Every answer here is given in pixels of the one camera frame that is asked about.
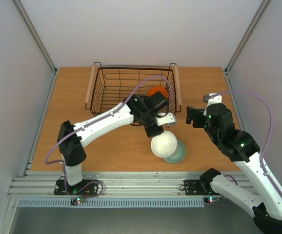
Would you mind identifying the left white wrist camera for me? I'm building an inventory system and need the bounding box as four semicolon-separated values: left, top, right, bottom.
156;112;177;126

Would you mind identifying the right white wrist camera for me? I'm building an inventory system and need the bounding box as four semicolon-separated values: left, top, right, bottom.
203;93;222;107

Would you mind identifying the grey slotted cable duct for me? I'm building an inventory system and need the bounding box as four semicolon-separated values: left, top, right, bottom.
18;197;204;209

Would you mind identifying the black wire dish rack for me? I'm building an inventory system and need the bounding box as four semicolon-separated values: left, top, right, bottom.
84;61;182;116

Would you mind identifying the pale green bowl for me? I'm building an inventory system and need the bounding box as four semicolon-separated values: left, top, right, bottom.
164;139;186;164

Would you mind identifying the orange bowl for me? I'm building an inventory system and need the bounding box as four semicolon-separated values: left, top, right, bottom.
148;85;168;99

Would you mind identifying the left circuit board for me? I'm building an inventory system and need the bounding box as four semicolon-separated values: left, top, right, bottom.
70;197;85;206

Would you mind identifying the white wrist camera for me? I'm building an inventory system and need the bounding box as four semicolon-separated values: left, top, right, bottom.
156;112;177;126
203;93;222;107

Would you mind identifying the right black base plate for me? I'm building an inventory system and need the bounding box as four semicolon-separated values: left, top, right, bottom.
184;180;211;195

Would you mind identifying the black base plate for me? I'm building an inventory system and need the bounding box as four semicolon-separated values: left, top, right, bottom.
184;180;211;195
54;179;101;196

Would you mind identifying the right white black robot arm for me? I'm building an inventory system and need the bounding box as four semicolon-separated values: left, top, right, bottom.
186;103;282;234

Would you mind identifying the white bowl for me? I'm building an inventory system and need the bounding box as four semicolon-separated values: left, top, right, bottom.
150;131;177;158

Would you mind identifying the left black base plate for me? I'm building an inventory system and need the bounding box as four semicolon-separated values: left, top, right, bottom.
54;179;101;196

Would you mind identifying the right circuit board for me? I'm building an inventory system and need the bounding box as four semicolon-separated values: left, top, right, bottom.
204;196;221;203

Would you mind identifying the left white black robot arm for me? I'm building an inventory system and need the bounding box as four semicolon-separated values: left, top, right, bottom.
57;91;169;194

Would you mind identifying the circuit board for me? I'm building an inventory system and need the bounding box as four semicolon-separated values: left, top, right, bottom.
70;197;85;206
204;196;221;203

